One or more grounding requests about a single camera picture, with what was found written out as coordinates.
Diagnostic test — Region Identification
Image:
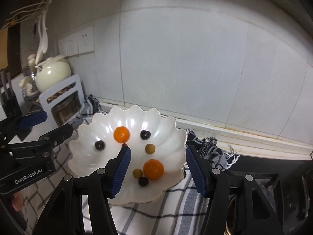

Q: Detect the yellow-brown round fruit small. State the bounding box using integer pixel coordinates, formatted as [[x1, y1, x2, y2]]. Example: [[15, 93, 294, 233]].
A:
[[133, 169, 143, 179]]

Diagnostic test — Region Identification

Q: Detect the dark blueberry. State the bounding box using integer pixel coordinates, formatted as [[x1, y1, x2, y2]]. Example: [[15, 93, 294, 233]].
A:
[[138, 177, 149, 187], [140, 130, 151, 140]]

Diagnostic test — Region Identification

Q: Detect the large dark plum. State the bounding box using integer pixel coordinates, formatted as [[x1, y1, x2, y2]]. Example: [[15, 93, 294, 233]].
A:
[[94, 140, 106, 151]]

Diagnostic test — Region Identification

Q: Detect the orange mandarin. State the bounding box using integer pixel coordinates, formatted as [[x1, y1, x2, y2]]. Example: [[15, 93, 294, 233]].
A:
[[143, 159, 165, 180], [113, 126, 130, 143]]

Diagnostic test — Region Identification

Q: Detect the yellow-brown round fruit large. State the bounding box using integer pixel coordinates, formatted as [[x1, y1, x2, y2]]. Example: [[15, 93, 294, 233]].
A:
[[145, 143, 156, 154]]

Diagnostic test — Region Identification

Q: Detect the checked kitchen towel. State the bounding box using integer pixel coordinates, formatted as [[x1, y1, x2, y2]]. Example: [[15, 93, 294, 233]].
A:
[[22, 95, 240, 234]]

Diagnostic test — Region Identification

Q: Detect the person hand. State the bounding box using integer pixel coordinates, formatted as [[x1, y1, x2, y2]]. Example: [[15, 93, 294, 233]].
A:
[[12, 192, 23, 212]]

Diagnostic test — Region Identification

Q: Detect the black knife block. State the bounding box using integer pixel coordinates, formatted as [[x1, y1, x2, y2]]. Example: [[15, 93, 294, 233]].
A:
[[0, 68, 24, 120]]

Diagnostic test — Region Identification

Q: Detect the steel pot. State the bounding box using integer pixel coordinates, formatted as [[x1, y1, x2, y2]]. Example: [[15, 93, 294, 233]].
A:
[[51, 92, 81, 127]]

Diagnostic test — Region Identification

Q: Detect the white dish rack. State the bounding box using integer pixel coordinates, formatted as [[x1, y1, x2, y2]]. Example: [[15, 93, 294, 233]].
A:
[[39, 74, 84, 129]]

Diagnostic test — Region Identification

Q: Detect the white scalloped bowl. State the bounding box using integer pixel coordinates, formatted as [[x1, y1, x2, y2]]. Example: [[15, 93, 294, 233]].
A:
[[68, 105, 187, 205]]

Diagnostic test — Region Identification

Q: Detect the cream ceramic pot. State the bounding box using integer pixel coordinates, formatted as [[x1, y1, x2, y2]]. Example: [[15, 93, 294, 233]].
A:
[[35, 55, 72, 93]]

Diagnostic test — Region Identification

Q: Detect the white hanging spoon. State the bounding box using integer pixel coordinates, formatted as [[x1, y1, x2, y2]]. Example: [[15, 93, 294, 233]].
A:
[[35, 10, 48, 65]]

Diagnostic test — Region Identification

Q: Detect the gas stove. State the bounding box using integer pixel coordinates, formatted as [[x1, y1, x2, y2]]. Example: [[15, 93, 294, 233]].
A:
[[227, 156, 312, 234]]

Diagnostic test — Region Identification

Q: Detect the wall socket panel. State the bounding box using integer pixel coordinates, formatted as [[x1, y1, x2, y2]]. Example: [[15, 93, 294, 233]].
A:
[[58, 26, 94, 57]]

